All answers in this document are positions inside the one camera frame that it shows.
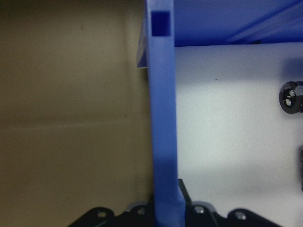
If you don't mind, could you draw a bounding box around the blue bin with capacitors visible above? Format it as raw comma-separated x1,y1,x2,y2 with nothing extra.
136,0,303,227

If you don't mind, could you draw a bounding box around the white bin liner sheet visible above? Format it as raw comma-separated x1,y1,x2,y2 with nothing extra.
174,41,303,227

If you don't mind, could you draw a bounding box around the black ribbed electronic component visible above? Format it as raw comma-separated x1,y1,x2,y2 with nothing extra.
297,145,303,192

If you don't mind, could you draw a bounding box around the black cylindrical capacitor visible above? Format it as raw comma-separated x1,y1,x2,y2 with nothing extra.
278,80,303,115

